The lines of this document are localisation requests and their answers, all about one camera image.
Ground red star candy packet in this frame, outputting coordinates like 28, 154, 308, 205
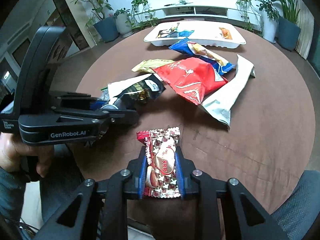
136, 127, 181, 198

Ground black white snack bag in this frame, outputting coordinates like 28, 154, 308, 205
100, 74, 165, 110

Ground gold snack packet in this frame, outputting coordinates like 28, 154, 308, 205
131, 59, 174, 73

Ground long white snack bag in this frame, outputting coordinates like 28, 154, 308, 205
201, 54, 255, 129

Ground red snack bag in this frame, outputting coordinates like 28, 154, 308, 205
153, 57, 228, 105

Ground blue cake snack packet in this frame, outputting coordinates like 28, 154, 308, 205
169, 37, 235, 75

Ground teal cartoon snack packet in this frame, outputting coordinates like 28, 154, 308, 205
178, 30, 194, 37

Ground orange snack bar packet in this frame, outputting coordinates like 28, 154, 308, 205
219, 27, 232, 40

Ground pink candy bag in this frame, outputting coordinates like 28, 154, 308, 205
157, 23, 180, 38

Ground person's left hand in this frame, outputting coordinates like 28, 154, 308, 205
1, 133, 54, 178

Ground left plant in blue pot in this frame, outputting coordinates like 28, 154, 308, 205
74, 0, 119, 43

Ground plant in white ribbed pot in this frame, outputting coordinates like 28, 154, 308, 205
114, 8, 133, 38

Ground wooden white cabinet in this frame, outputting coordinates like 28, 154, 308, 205
0, 0, 96, 100

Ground grey chair seat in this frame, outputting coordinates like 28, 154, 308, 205
271, 170, 319, 239

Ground trailing pothos plant left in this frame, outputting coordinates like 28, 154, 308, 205
128, 0, 158, 30

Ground trailing pothos plant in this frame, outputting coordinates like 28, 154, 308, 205
128, 0, 158, 30
236, 0, 263, 36

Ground white plastic tray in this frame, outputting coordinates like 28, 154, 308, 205
144, 20, 246, 49

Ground white tv console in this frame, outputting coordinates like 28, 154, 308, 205
147, 2, 263, 30

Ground trailing pothos plant right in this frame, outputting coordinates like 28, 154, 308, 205
236, 0, 263, 36

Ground tall plant in blue pot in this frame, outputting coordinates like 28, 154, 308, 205
271, 0, 301, 51

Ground plant in tall white pot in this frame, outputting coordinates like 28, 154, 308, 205
255, 0, 279, 43

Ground beige curtain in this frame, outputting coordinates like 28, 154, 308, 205
295, 0, 314, 60

